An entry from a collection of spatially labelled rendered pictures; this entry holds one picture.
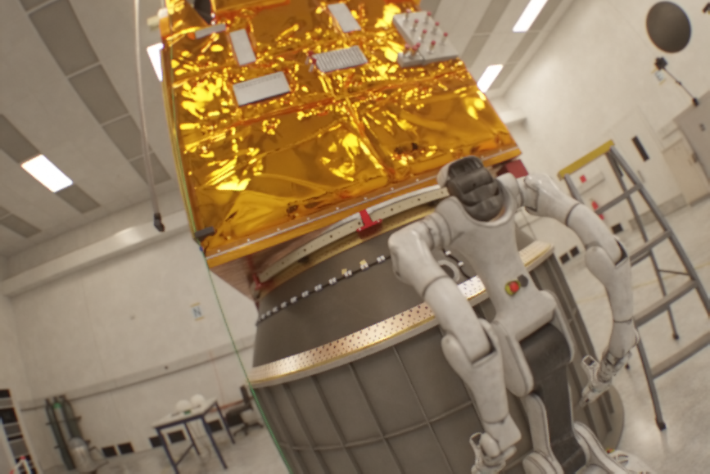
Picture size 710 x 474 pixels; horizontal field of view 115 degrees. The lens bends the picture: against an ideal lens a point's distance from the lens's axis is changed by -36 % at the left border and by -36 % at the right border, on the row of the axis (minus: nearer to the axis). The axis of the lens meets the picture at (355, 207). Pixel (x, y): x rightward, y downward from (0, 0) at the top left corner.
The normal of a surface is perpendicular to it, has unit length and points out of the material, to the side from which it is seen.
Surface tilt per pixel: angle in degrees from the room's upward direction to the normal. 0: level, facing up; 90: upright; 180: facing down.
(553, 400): 110
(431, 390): 90
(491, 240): 121
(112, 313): 90
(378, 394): 90
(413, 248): 64
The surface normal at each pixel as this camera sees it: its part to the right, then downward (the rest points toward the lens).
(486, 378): 0.02, -0.10
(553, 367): 0.21, 0.00
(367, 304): -0.36, -0.60
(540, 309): 0.01, -0.47
